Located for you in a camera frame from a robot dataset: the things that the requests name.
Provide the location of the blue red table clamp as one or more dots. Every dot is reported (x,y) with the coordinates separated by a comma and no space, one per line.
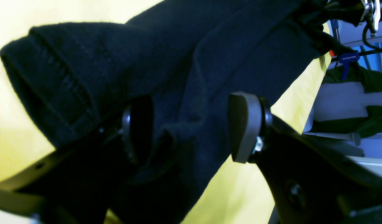
(351,62)

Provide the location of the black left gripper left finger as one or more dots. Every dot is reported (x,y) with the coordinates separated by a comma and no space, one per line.
(75,184)

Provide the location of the black T-shirt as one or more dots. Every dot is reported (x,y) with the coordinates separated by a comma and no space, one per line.
(166,87)

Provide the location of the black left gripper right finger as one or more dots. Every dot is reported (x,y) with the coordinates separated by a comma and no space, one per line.
(311,183)

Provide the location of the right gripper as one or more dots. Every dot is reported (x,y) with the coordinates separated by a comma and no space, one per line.
(356,12)

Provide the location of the green cloth pile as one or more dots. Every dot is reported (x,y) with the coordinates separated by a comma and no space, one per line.
(351,105)

